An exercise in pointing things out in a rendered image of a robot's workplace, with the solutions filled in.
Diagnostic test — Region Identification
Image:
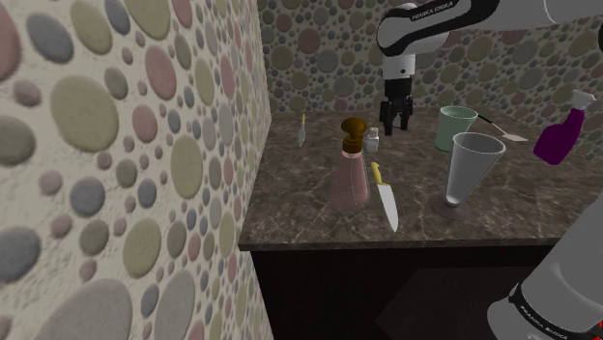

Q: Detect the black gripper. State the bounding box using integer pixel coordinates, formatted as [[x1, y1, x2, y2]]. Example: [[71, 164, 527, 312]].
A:
[[379, 78, 416, 137]]

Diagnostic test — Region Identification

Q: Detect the small white shaker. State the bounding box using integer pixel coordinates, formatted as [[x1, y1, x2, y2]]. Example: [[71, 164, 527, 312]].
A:
[[365, 127, 381, 154]]

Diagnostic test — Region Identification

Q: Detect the pale green cup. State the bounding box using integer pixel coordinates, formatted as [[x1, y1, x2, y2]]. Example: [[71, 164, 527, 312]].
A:
[[434, 105, 479, 154]]

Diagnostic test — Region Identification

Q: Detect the pink bottle with brown pump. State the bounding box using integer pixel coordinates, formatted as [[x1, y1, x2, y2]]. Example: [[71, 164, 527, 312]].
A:
[[328, 117, 370, 214]]

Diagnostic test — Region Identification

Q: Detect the tall grey footed glass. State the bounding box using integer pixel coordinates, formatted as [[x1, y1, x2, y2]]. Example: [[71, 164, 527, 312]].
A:
[[428, 131, 507, 222]]

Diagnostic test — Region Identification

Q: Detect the purple spray bottle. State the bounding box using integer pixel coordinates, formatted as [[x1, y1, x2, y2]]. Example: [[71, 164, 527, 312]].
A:
[[532, 88, 597, 166]]

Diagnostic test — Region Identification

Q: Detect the yellow-handled kitchen knife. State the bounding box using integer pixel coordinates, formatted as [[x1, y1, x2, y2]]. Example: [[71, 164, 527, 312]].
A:
[[369, 161, 400, 234]]

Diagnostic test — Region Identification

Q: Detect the black-handled white spatula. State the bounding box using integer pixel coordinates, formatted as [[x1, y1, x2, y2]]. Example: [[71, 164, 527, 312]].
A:
[[476, 112, 531, 143]]

